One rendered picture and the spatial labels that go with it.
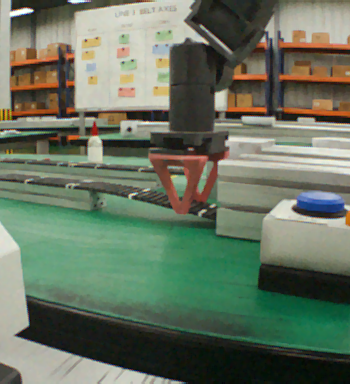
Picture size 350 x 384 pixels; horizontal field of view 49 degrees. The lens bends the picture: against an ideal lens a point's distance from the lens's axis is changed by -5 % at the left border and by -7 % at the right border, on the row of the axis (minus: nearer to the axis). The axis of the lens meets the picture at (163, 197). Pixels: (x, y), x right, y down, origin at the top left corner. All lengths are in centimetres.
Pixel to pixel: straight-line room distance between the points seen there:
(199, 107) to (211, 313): 26
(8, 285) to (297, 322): 19
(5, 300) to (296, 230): 21
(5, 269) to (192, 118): 30
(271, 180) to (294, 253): 14
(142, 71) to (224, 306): 346
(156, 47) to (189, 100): 320
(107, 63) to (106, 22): 40
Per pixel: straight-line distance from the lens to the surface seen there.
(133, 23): 381
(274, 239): 31
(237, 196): 44
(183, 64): 48
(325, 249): 30
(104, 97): 386
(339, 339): 27
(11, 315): 26
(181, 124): 48
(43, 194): 64
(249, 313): 29
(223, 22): 47
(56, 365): 122
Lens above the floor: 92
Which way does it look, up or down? 12 degrees down
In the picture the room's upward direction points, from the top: straight up
